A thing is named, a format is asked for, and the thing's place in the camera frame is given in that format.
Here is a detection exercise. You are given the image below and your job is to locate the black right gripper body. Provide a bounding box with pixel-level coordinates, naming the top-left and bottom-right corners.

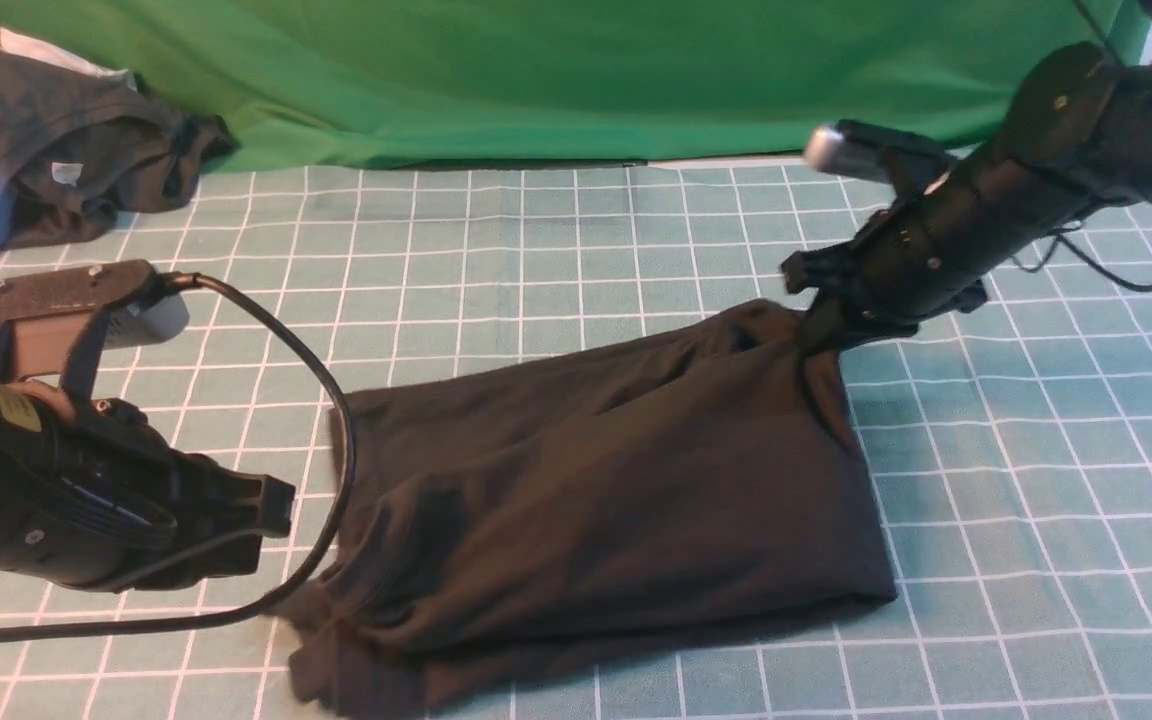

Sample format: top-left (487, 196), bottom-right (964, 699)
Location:
top-left (780, 215), bottom-right (988, 346)

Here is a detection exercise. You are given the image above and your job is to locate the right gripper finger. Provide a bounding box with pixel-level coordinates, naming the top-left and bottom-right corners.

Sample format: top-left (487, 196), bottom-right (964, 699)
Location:
top-left (796, 295), bottom-right (850, 357)

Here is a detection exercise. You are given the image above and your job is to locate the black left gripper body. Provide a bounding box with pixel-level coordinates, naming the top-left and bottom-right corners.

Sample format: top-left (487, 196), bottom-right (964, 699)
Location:
top-left (86, 397), bottom-right (297, 591)

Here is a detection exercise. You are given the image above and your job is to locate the dark gray long-sleeve top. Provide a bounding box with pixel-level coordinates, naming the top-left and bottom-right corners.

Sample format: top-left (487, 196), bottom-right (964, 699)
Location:
top-left (278, 300), bottom-right (897, 719)

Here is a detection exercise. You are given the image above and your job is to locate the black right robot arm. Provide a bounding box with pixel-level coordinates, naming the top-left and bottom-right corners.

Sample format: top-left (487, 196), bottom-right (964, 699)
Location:
top-left (781, 41), bottom-right (1152, 356)

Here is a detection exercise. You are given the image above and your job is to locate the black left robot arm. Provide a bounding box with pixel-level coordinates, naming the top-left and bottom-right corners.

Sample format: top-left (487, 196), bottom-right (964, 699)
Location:
top-left (0, 381), bottom-right (296, 593)

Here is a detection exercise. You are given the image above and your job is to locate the green checkered tablecloth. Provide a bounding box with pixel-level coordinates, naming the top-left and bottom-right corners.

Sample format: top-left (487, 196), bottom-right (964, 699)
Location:
top-left (0, 161), bottom-right (1152, 719)

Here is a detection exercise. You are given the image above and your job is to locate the crumpled dark gray garment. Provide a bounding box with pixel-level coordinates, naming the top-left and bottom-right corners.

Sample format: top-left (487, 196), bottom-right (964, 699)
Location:
top-left (0, 50), bottom-right (238, 249)

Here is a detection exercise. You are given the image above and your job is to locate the green backdrop cloth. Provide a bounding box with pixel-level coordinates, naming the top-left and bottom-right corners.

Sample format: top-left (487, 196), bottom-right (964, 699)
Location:
top-left (0, 1), bottom-right (1092, 172)

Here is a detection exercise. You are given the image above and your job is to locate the white garment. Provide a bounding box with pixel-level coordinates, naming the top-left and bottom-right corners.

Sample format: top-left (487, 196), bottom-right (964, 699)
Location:
top-left (0, 26), bottom-right (141, 91)

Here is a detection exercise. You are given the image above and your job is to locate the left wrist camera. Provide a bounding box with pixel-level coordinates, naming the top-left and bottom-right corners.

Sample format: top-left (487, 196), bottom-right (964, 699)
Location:
top-left (0, 259), bottom-right (189, 348)

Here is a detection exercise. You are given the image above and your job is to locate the black left camera cable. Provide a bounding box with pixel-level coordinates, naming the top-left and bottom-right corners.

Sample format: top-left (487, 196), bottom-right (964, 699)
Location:
top-left (0, 272), bottom-right (357, 647)

